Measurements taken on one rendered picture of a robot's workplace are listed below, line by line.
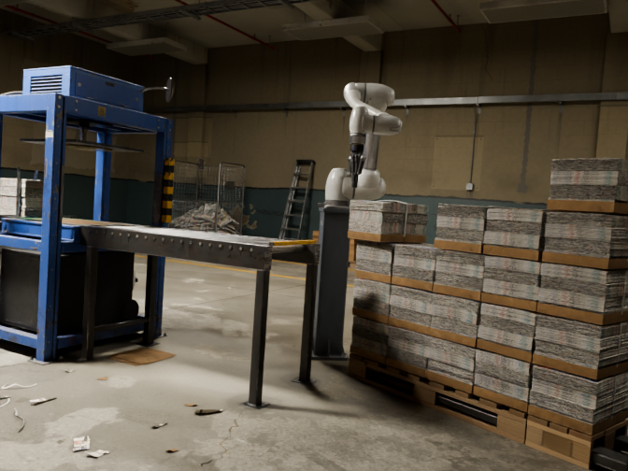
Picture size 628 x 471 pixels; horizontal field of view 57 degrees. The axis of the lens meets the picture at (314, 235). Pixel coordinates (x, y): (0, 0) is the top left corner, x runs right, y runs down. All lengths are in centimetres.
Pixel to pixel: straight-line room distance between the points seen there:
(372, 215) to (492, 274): 79
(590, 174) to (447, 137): 760
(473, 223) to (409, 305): 58
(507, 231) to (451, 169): 730
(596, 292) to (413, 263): 97
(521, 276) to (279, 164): 908
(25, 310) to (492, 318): 274
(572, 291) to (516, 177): 723
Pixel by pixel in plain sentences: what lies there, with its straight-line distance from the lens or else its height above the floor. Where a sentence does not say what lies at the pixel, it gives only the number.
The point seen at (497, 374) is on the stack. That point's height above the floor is 28.
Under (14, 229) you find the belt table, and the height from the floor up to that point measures 73.
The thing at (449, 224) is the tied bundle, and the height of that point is 96.
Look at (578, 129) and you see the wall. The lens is 983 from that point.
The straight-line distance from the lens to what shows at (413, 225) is 341.
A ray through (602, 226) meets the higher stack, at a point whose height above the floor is 101.
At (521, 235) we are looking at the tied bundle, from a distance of 279.
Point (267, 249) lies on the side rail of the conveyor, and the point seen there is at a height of 78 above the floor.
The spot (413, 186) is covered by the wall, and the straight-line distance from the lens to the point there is 1028.
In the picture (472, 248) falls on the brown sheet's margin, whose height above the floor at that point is 86.
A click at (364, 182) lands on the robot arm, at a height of 119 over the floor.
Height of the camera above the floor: 101
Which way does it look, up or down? 3 degrees down
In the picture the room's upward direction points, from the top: 4 degrees clockwise
